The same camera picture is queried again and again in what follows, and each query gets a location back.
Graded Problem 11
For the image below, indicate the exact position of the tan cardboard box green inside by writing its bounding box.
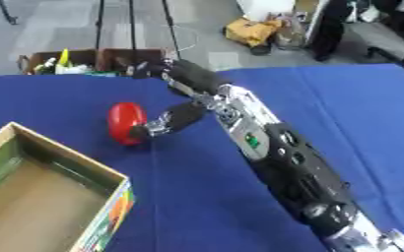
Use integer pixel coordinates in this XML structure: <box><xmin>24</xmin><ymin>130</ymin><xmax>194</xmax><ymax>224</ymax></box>
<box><xmin>0</xmin><ymin>121</ymin><xmax>137</xmax><ymax>252</ymax></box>

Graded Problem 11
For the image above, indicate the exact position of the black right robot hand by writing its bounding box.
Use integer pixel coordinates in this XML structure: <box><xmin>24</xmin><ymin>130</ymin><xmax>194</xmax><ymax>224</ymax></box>
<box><xmin>127</xmin><ymin>58</ymin><xmax>236</xmax><ymax>140</ymax></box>

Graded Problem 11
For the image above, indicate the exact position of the brown cardboard box with items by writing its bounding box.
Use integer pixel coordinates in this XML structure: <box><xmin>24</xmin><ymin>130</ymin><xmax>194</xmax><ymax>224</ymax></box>
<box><xmin>16</xmin><ymin>48</ymin><xmax>99</xmax><ymax>76</ymax></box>

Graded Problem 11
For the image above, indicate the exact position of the red toy apple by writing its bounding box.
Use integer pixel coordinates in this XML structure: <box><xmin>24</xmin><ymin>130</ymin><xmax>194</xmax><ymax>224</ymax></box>
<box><xmin>105</xmin><ymin>101</ymin><xmax>151</xmax><ymax>147</ymax></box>

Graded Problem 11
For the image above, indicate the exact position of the yellow bag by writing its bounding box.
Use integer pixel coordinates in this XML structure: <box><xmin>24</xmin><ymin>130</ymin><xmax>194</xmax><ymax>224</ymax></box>
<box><xmin>221</xmin><ymin>17</ymin><xmax>285</xmax><ymax>55</ymax></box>

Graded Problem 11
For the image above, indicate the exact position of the black tripod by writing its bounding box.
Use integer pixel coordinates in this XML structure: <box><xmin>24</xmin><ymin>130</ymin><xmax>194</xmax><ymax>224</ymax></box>
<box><xmin>93</xmin><ymin>0</ymin><xmax>185</xmax><ymax>61</ymax></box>

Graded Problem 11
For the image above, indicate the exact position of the person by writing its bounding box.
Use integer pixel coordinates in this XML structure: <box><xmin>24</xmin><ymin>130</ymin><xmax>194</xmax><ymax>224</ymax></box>
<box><xmin>310</xmin><ymin>0</ymin><xmax>354</xmax><ymax>63</ymax></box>

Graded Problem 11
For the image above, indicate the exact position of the black chair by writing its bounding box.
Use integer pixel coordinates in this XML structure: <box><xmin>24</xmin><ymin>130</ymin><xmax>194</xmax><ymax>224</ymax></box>
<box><xmin>364</xmin><ymin>0</ymin><xmax>404</xmax><ymax>70</ymax></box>

